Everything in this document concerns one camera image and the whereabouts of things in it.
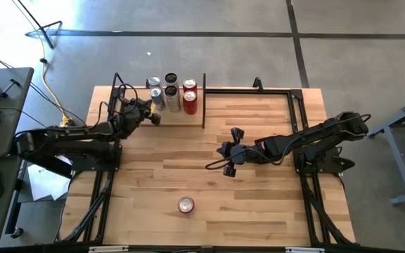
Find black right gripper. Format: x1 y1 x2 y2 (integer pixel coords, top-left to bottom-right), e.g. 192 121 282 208
218 127 259 178

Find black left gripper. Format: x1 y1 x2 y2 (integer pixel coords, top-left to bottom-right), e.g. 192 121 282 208
116 98 162 136

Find white Celsius can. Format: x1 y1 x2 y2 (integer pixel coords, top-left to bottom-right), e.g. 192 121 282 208
164 85 182 113
164 72 179 87

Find red Coca-Cola can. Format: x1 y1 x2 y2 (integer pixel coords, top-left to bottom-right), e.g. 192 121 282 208
182 90 199 115
182 78 198 93

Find black desk leg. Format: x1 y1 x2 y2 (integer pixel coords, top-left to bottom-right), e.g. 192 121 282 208
26 157 73 179

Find white paper sheets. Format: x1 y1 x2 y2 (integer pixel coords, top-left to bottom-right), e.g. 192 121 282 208
18 163 72 204

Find black tripod stand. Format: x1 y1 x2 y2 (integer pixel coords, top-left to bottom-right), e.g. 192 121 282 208
14 0 63 50

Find black vertical post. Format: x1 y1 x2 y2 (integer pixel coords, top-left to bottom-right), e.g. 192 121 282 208
201 72 207 129

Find black metal rig frame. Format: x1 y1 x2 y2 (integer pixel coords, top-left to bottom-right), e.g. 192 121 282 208
56 72 357 247

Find yellow floor cable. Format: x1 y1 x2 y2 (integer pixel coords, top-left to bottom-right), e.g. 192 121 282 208
12 0 72 127

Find white bracket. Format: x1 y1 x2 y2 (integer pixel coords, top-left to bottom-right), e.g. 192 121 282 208
285 247 326 253
89 245 129 253

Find grey metal cart frame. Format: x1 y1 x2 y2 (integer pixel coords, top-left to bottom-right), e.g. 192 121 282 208
364 91 405 205

